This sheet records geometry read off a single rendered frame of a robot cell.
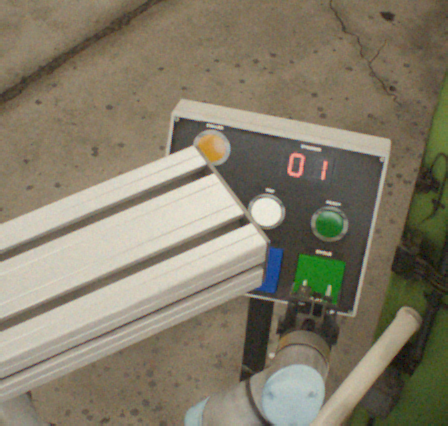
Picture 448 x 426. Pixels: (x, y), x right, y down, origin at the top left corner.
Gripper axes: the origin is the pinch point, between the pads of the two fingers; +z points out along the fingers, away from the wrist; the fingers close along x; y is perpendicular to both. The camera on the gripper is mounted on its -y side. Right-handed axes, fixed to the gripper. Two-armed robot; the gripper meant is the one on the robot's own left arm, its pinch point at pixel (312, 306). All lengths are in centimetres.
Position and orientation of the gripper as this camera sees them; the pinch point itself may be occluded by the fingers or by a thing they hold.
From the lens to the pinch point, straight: 193.6
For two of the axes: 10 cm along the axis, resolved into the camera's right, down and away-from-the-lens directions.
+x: -9.8, -1.9, 0.9
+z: 1.5, -3.3, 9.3
